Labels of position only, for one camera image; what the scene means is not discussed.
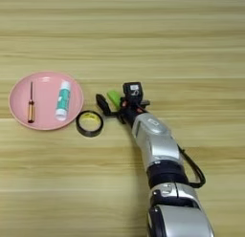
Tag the green rectangular block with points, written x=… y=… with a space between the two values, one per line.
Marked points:
x=114 y=97

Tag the white green glue stick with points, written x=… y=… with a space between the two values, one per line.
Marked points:
x=63 y=100

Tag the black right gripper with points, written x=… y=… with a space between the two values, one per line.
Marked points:
x=129 y=114

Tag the pink round plate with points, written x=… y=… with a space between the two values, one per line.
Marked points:
x=44 y=99

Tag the black box white label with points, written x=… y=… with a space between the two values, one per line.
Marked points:
x=132 y=89

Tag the black tape roll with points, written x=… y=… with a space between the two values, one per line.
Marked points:
x=89 y=134

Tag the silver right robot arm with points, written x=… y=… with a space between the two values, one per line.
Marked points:
x=159 y=142

